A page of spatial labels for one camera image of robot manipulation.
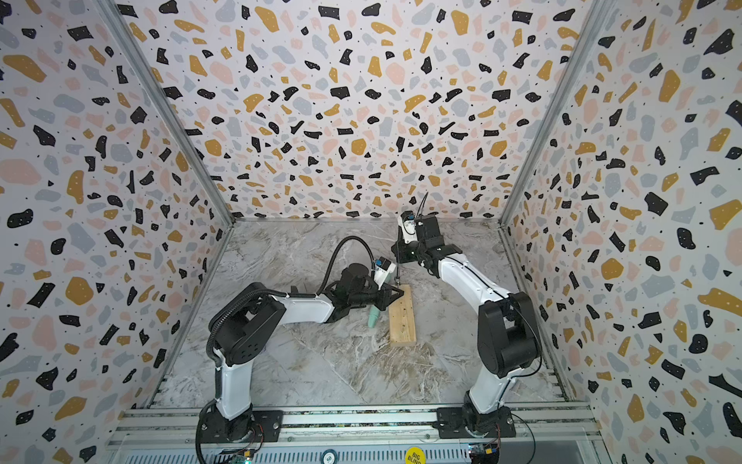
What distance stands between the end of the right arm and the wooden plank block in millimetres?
191

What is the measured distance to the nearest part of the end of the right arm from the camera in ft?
2.20

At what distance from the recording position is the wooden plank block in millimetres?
873
